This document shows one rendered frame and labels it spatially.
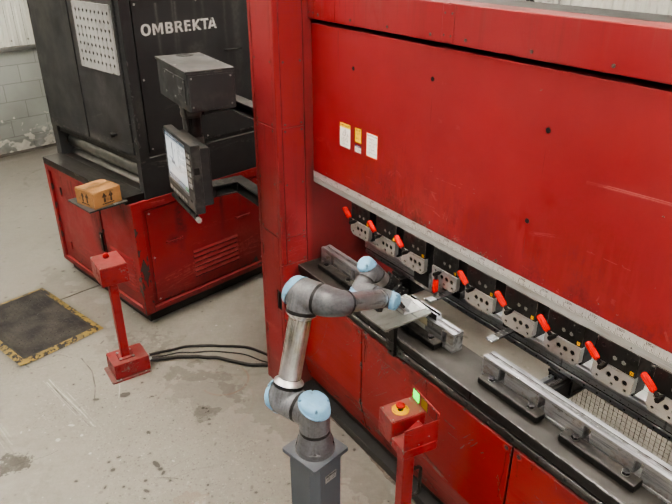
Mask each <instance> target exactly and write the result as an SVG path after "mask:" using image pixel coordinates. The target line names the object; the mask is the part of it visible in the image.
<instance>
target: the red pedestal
mask: <svg viewBox="0 0 672 504"><path fill-rule="evenodd" d="M90 261H91V267H92V272H93V275H94V277H95V278H96V279H97V281H98V282H99V284H100V285H101V287H102V288H105V287H108V291H109V296H110V301H111V307H112V312H113V318H114V323H115V329H116V334H117V339H118V345H119V349H118V350H115V351H112V352H109V353H106V357H107V362H108V367H105V368H104V370H105V372H106V373H107V375H108V377H109V379H110V380H111V382H112V384H113V385H115V384H118V383H121V382H123V381H126V380H129V379H132V378H135V377H137V376H140V375H143V374H146V373H149V372H151V371H152V370H151V366H150V360H149V355H148V354H147V352H146V351H145V349H144V348H143V346H142V345H141V344H140V342H139V343H136V344H133V345H130V346H128V340H127V335H126V329H125V323H124V318H123V312H122V306H121V301H120V295H119V289H118V284H120V283H123V282H127V281H130V279H129V273H128V267H127V263H126V262H125V260H124V259H123V258H122V257H121V256H120V254H119V253H118V252H117V251H112V252H108V253H103V254H100V255H96V256H92V257H90Z"/></svg>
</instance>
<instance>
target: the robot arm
mask: <svg viewBox="0 0 672 504"><path fill-rule="evenodd" d="M357 268H358V270H359V273H358V275H357V277H356V279H355V281H354V283H353V284H352V286H351V287H350V290H341V289H338V288H335V287H332V286H330V285H327V284H324V283H321V282H318V281H316V280H313V279H310V278H309V277H304V276H301V275H296V276H293V277H292V278H290V279H289V280H288V281H287V282H286V284H285V285H284V287H283V290H282V294H281V298H282V301H283V302H284V303H285V304H286V313H287V314H288V315H289V317H288V323H287V329H286V335H285V340H284V346H283V352H282V358H281V363H280V369H279V375H277V376H275V377H274V379H273V380H272V381H271V382H270V383H269V384H268V387H267V388H266V390H265V394H264V400H265V404H266V406H267V407H268V408H269V409H271V410H272V411H273V412H275V413H277V414H280V415H282V416H284V417H285V418H287V419H289V420H291V421H293V422H295V423H297V424H299V434H298V436H297V439H296V442H295V450H296V453H297V455H298V456H299V457H300V458H301V459H303V460H305V461H308V462H321V461H324V460H326V459H328V458H330V457H331V456H332V455H333V453H334V451H335V440H334V438H333V435H332V433H331V431H330V414H331V407H330V402H329V399H328V397H327V396H326V395H325V394H324V393H322V392H320V391H317V390H313V391H311V390H307V391H303V387H304V382H303V380H302V379H301V376H302V370H303V365H304V359H305V354H306V348H307V342H308V337H309V331H310V326H311V320H312V319H313V318H315V317H316V316H317V315H318V316H321V317H343V316H349V315H351V314H352V313H353V312H358V311H365V310H372V309H374V310H375V311H377V312H382V311H383V308H387V309H388V310H389V309H390V310H396V309H397V308H398V307H399V306H400V307H401V308H402V309H403V310H404V311H407V312H409V311H410V310H409V309H408V306H409V305H410V303H411V301H412V299H411V298H410V297H409V298H407V299H404V298H403V297H401V295H402V294H403V293H406V292H407V290H408V289H407V288H406V287H405V286H404V285H403V284H402V283H401V282H400V281H399V280H398V279H397V278H396V277H395V276H394V275H393V274H392V273H390V272H389V271H388V273H386V272H385V271H384V270H383V269H382V268H381V267H380V266H379V265H378V263H377V262H376V261H375V260H374V259H373V258H371V257H370V256H364V257H362V258H361V259H360V260H359V261H358V263H357ZM389 276H390V277H389ZM403 286H404V287H405V288H406V289H405V288H404V287H403ZM404 289H405V290H404Z"/></svg>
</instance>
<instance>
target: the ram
mask: <svg viewBox="0 0 672 504"><path fill-rule="evenodd" d="M311 45H312V105H313V166H314V171H316V172H318V173H320V174H321V175H323V176H325V177H327V178H329V179H331V180H333V181H335V182H337V183H339V184H341V185H343V186H345V187H347V188H349V189H351V190H353V191H355V192H357V193H359V194H361V195H362V196H364V197H366V198H368V199H370V200H372V201H374V202H376V203H378V204H380V205H382V206H384V207H386V208H388V209H390V210H392V211H394V212H396V213H398V214H400V215H402V216H403V217H405V218H407V219H409V220H411V221H413V222H415V223H417V224H419V225H421V226H423V227H425V228H427V229H429V230H431V231H433V232H435V233H437V234H439V235H441V236H443V237H444V238H446V239H448V240H450V241H452V242H454V243H456V244H458V245H460V246H462V247H464V248H466V249H468V250H470V251H472V252H474V253H476V254H478V255H480V256H482V257H484V258H485V259H487V260H489V261H491V262H493V263H495V264H497V265H499V266H501V267H503V268H505V269H507V270H509V271H511V272H513V273H515V274H517V275H519V276H521V277H523V278H525V279H526V280H528V281H530V282H532V283H534V284H536V285H538V286H540V287H542V288H544V289H546V290H548V291H550V292H552V293H554V294H556V295H558V296H560V297H562V298H564V299H566V300H567V301H569V302H571V303H573V304H575V305H577V306H579V307H581V308H583V309H585V310H587V311H589V312H591V313H593V314H595V315H597V316H599V317H601V318H603V319H605V320H607V321H608V322H610V323H612V324H614V325H616V326H618V327H620V328H622V329H624V330H626V331H628V332H630V333H632V334H634V335H636V336H638V337H640V338H642V339H644V340H646V341H648V342H649V343H651V344H653V345H655V346H657V347H659V348H661V349H663V350H665V351H667V352H669V353H671V354H672V86H671V85H666V84H660V83H655V82H649V81H644V80H639V79H633V78H628V77H622V76H617V75H611V74H606V73H601V72H595V71H590V70H584V69H579V68H574V67H568V66H563V65H557V64H552V63H546V62H541V61H536V60H530V59H525V58H519V57H514V56H509V55H503V54H498V53H492V52H487V51H481V50H476V49H471V48H465V47H460V46H454V45H449V44H444V43H438V42H433V41H427V40H422V39H417V38H411V37H406V36H400V35H395V34H389V33H384V32H379V31H373V30H368V29H362V28H357V27H352V26H346V25H341V24H335V23H330V22H313V23H311ZM340 122H343V123H345V124H348V125H350V149H348V148H346V147H344V146H341V145H340ZM355 127H356V128H358V129H361V144H360V143H357V142H355ZM366 132H369V133H371V134H374V135H376V136H378V149H377V160H375V159H372V158H370V157H368V156H366ZM355 144H356V145H358V146H360V147H361V154H360V153H358V152H355ZM314 182H316V183H318V184H320V185H322V186H323V187H325V188H327V189H329V190H331V191H333V192H335V193H336V194H338V195H340V196H342V197H344V198H346V199H348V200H350V201H351V202H353V203H355V204H357V205H359V206H361V207H363V208H365V209H366V210H368V211H370V212H372V213H374V214H376V215H378V216H379V217H381V218H383V219H385V220H387V221H389V222H391V223H393V224H394V225H396V226H398V227H400V228H402V229H404V230H406V231H407V232H409V233H411V234H413V235H415V236H417V237H419V238H421V239H422V240H424V241H426V242H428V243H430V244H432V245H434V246H435V247H437V248H439V249H441V250H443V251H445V252H447V253H449V254H450V255H452V256H454V257H456V258H458V259H460V260H462V261H463V262H465V263H467V264H469V265H471V266H473V267H475V268H477V269H478V270H480V271H482V272H484V273H486V274H488V275H490V276H491V277H493V278H495V279H497V280H499V281H501V282H503V283H505V284H506V285H508V286H510V287H512V288H514V289H516V290H518V291H519V292H521V293H523V294H525V295H527V296H529V297H531V298H533V299H534V300H536V301H538V302H540V303H542V304H544V305H546V306H547V307H549V308H551V309H553V310H555V311H557V312H559V313H561V314H562V315H564V316H566V317H568V318H570V319H572V320H574V321H576V322H577V323H579V324H581V325H583V326H585V327H587V328H589V329H590V330H592V331H594V332H596V333H598V334H600V335H602V336H604V337H605V338H607V339H609V340H611V341H613V342H615V343H617V344H618V345H620V346H622V347H624V348H626V349H628V350H630V351H632V352H633V353H635V354H637V355H639V356H641V357H643V358H645V359H646V360H648V361H650V362H652V363H654V364H656V365H658V366H660V367H661V368H663V369H665V370H667V371H669V372H671V373H672V364H671V363H669V362H667V361H665V360H663V359H661V358H659V357H657V356H655V355H654V354H652V353H650V352H648V351H646V350H644V349H642V348H640V347H638V346H636V345H634V344H633V343H631V342H629V341H627V340H625V339H623V338H621V337H619V336H617V335H615V334H614V333H612V332H610V331H608V330H606V329H604V328H602V327H600V326H598V325H596V324H594V323H593V322H591V321H589V320H587V319H585V318H583V317H581V316H579V315H577V314H575V313H573V312H572V311H570V310H568V309H566V308H564V307H562V306H560V305H558V304H556V303H554V302H553V301H551V300H549V299H547V298H545V297H543V296H541V295H539V294H537V293H535V292H533V291H532V290H530V289H528V288H526V287H524V286H522V285H520V284H518V283H516V282H514V281H512V280H511V279H509V278H507V277H505V276H503V275H501V274H499V273H497V272H495V271H493V270H492V269H490V268H488V267H486V266H484V265H482V264H480V263H478V262H476V261H474V260H472V259H471V258H469V257H467V256H465V255H463V254H461V253H459V252H457V251H455V250H453V249H451V248H450V247H448V246H446V245H444V244H442V243H440V242H438V241H436V240H434V239H432V238H431V237H429V236H427V235H425V234H423V233H421V232H419V231H417V230H415V229H413V228H411V227H410V226H408V225H406V224H404V223H402V222H400V221H398V220H396V219H394V218H392V217H390V216H389V215H387V214H385V213H383V212H381V211H379V210H377V209H375V208H373V207H371V206H370V205H368V204H366V203H364V202H362V201H360V200H358V199H356V198H354V197H352V196H350V195H349V194H347V193H345V192H343V191H341V190H339V189H337V188H335V187H333V186H331V185H329V184H328V183H326V182H324V181H322V180H320V179H318V178H316V177H314Z"/></svg>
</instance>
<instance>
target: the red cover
mask: <svg viewBox="0 0 672 504"><path fill-rule="evenodd" d="M307 10H308V18H310V19H316V20H321V21H327V22H332V23H338V24H343V25H348V26H354V27H359V28H365V29H370V30H376V31H381V32H386V33H392V34H397V35H403V36H408V37H414V38H419V39H425V40H430V41H435V42H441V43H446V44H447V43H448V44H452V45H457V46H463V47H468V48H474V49H479V50H484V51H490V52H495V53H501V54H506V55H512V56H517V57H523V58H528V59H533V60H539V61H544V62H550V63H555V64H561V65H566V66H572V67H577V68H582V69H588V70H593V71H599V72H604V73H610V74H615V75H621V76H626V77H631V78H637V79H642V80H648V81H653V82H659V83H664V84H670V85H672V23H664V22H655V21H645V20H636V19H627V18H618V17H609V16H599V15H590V14H581V13H572V12H563V11H553V10H544V9H535V8H526V7H517V6H507V5H498V4H489V3H480V2H469V1H461V0H307Z"/></svg>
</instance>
